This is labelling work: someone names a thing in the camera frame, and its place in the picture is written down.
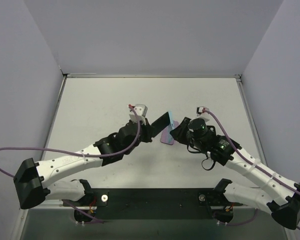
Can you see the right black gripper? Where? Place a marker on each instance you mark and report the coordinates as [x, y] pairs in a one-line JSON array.
[[184, 131]]

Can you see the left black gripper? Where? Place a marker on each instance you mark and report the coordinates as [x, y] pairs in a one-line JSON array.
[[146, 130]]

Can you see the phone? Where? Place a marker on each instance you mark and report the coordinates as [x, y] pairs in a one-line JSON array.
[[160, 124]]

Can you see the light blue phone case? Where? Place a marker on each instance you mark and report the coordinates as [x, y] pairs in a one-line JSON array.
[[171, 121]]

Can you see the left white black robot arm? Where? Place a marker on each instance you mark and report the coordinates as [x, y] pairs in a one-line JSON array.
[[36, 182]]

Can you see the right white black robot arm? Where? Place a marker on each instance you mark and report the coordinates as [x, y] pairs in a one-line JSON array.
[[275, 194]]

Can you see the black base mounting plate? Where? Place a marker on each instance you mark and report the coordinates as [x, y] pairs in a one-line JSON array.
[[154, 204]]

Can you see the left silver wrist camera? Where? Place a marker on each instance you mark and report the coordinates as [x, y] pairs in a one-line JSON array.
[[140, 111]]

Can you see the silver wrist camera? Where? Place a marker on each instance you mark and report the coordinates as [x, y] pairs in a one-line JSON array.
[[140, 111], [202, 111]]

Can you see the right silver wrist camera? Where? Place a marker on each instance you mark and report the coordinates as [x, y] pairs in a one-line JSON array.
[[202, 111]]

